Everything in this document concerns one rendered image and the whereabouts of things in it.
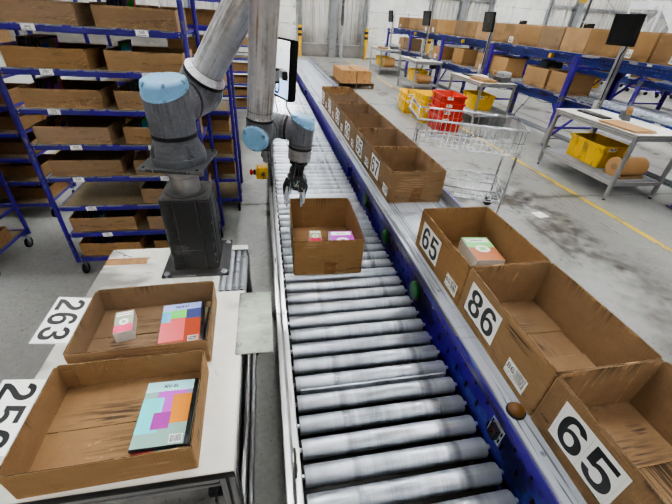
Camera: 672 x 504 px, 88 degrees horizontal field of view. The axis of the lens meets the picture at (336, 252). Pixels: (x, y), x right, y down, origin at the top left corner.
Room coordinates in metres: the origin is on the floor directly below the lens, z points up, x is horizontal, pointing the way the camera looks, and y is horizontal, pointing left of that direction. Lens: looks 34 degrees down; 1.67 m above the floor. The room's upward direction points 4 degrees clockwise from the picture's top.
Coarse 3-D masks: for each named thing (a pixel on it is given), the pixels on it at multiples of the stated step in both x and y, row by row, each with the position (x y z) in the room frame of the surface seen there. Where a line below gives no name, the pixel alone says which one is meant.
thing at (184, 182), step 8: (208, 152) 1.31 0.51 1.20; (216, 152) 1.32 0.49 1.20; (208, 160) 1.23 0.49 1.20; (144, 168) 1.13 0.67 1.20; (152, 168) 1.13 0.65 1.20; (160, 168) 1.14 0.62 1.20; (184, 168) 1.15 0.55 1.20; (192, 168) 1.15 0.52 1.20; (200, 168) 1.16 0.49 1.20; (168, 176) 1.20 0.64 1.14; (176, 176) 1.18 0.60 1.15; (184, 176) 1.19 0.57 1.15; (192, 176) 1.21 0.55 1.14; (176, 184) 1.18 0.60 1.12; (184, 184) 1.19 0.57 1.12; (192, 184) 1.20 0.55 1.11; (176, 192) 1.19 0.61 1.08; (184, 192) 1.19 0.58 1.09; (192, 192) 1.20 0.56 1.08
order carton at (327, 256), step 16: (304, 208) 1.56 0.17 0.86; (320, 208) 1.57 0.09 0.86; (336, 208) 1.59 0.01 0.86; (352, 208) 1.49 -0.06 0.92; (304, 224) 1.56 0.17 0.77; (320, 224) 1.57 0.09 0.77; (336, 224) 1.59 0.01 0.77; (352, 224) 1.45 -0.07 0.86; (304, 240) 1.42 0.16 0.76; (336, 240) 1.19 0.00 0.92; (352, 240) 1.21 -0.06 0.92; (304, 256) 1.17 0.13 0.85; (320, 256) 1.18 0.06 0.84; (336, 256) 1.19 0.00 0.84; (352, 256) 1.21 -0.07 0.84; (304, 272) 1.17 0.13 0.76; (320, 272) 1.18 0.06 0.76; (336, 272) 1.20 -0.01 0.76; (352, 272) 1.21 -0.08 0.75
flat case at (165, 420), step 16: (160, 384) 0.59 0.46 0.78; (176, 384) 0.59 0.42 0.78; (192, 384) 0.59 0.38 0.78; (144, 400) 0.54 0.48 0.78; (160, 400) 0.54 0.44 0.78; (176, 400) 0.54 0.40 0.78; (192, 400) 0.55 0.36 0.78; (144, 416) 0.49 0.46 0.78; (160, 416) 0.50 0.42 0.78; (176, 416) 0.50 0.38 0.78; (192, 416) 0.50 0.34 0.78; (144, 432) 0.45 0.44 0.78; (160, 432) 0.45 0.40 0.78; (176, 432) 0.46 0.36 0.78; (144, 448) 0.41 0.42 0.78; (160, 448) 0.42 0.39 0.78
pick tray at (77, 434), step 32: (192, 352) 0.66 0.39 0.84; (64, 384) 0.57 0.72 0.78; (96, 384) 0.59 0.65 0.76; (128, 384) 0.60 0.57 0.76; (32, 416) 0.44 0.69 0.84; (64, 416) 0.49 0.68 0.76; (96, 416) 0.50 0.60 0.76; (128, 416) 0.50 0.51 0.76; (32, 448) 0.40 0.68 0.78; (64, 448) 0.41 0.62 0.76; (96, 448) 0.42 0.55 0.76; (128, 448) 0.42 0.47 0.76; (192, 448) 0.40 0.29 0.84; (0, 480) 0.31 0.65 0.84; (32, 480) 0.32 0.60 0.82; (64, 480) 0.33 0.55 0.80; (96, 480) 0.34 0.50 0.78
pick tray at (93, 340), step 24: (120, 288) 0.90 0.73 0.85; (144, 288) 0.91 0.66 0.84; (168, 288) 0.93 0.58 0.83; (192, 288) 0.95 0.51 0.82; (96, 312) 0.82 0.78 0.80; (144, 312) 0.88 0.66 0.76; (72, 336) 0.68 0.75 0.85; (96, 336) 0.76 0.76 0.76; (144, 336) 0.77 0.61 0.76; (72, 360) 0.61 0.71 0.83; (96, 360) 0.63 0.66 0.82
